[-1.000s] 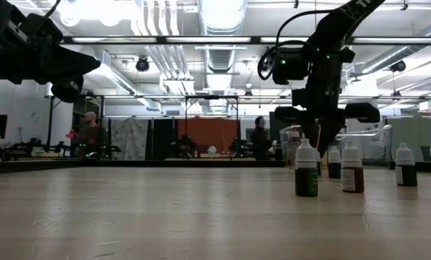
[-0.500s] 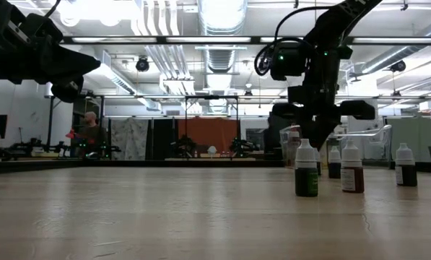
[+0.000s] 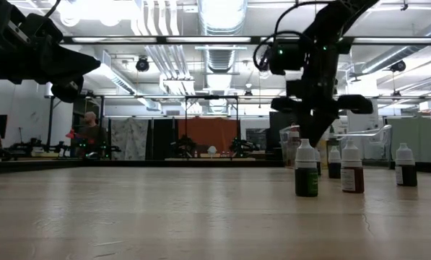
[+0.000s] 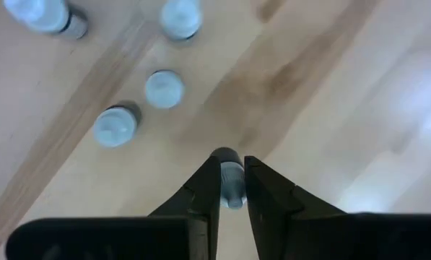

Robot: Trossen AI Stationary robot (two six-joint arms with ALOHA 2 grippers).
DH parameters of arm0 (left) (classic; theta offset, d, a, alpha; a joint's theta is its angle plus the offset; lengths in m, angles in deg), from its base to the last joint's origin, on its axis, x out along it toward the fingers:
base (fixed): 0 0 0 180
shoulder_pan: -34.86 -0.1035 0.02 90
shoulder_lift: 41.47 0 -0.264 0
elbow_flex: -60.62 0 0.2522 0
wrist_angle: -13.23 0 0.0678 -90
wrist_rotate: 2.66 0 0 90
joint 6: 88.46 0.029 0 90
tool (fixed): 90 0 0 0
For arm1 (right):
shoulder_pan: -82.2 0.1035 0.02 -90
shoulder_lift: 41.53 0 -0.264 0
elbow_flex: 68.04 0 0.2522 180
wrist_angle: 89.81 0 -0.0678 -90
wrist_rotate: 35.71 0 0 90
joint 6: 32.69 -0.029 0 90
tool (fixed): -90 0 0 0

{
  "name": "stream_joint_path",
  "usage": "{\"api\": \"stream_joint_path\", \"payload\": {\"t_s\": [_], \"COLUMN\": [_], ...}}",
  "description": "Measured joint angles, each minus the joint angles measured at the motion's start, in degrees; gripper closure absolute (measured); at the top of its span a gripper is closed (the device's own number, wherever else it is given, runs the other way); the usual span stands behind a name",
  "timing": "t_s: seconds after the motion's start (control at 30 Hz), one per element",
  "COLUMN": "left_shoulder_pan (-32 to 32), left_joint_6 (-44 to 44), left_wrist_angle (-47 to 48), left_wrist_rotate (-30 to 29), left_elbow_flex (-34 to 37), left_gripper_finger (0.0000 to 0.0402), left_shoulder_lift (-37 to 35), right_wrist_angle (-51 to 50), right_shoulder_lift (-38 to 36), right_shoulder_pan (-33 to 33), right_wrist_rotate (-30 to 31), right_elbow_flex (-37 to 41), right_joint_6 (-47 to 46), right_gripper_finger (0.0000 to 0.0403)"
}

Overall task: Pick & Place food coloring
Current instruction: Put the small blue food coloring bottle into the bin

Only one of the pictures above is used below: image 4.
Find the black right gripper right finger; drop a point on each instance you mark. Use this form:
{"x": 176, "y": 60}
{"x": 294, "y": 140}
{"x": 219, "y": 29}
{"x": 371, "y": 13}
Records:
{"x": 291, "y": 234}

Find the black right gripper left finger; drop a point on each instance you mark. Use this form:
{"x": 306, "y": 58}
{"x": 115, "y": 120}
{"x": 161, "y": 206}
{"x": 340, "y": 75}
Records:
{"x": 186, "y": 234}

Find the small dark food coloring bottle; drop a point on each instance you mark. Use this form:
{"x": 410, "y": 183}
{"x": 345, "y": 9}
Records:
{"x": 232, "y": 180}
{"x": 45, "y": 14}
{"x": 164, "y": 89}
{"x": 116, "y": 126}
{"x": 180, "y": 18}

